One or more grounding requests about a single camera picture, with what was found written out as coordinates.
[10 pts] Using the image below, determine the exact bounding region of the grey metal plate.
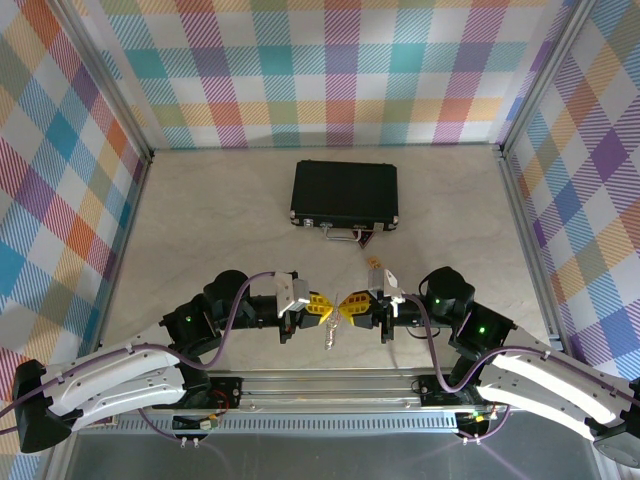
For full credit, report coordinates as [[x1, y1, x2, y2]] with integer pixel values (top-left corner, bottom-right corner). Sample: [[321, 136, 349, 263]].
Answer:
[[47, 432, 619, 480]]

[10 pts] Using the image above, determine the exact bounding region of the silver briefcase handle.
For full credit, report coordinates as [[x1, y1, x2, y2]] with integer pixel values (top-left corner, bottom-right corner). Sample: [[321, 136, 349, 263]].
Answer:
[[321, 222, 365, 244]]

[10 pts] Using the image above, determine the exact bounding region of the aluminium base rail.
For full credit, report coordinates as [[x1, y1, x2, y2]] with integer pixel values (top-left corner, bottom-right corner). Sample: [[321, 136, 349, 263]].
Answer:
[[207, 368, 481, 416]]

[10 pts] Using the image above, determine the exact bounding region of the aluminium frame post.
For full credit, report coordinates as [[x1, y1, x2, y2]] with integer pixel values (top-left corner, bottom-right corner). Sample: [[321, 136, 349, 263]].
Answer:
[[497, 0, 601, 156], [49, 0, 155, 162]]

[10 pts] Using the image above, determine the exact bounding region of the small clear plastic bag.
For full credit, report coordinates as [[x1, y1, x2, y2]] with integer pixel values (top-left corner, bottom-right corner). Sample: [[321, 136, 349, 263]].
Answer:
[[322, 315, 346, 352]]

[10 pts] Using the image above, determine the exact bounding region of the aluminium floor rail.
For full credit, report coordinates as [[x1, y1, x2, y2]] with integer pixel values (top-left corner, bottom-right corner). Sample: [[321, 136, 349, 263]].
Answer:
[[92, 152, 155, 351], [497, 147, 569, 354]]

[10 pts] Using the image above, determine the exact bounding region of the perforated metal strip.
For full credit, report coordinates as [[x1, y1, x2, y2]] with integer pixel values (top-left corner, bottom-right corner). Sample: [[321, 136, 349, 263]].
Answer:
[[102, 415, 461, 434]]

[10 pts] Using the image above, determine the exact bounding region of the black briefcase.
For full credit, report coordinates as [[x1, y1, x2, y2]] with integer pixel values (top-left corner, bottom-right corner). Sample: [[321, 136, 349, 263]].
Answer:
[[289, 159, 401, 234]]

